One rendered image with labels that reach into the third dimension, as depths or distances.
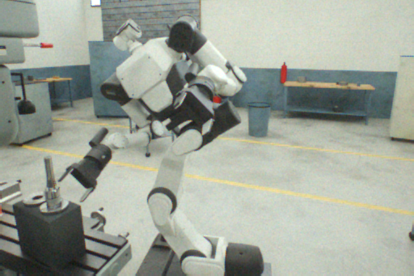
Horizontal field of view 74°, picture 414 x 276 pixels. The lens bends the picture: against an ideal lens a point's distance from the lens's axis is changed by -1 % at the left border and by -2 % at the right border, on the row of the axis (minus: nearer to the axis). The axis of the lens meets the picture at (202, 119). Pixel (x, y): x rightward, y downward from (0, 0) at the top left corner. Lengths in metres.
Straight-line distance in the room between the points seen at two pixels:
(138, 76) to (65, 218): 0.58
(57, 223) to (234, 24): 7.84
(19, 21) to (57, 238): 0.79
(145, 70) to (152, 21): 8.35
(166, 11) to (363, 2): 5.40
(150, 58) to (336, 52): 7.29
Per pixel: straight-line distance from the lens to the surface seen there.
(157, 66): 1.12
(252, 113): 5.59
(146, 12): 9.60
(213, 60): 1.15
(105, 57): 7.31
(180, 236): 1.45
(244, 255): 1.47
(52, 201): 1.09
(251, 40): 8.35
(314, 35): 8.17
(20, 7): 1.31
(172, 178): 1.30
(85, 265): 1.15
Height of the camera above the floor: 1.68
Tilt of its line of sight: 14 degrees down
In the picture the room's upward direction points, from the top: straight up
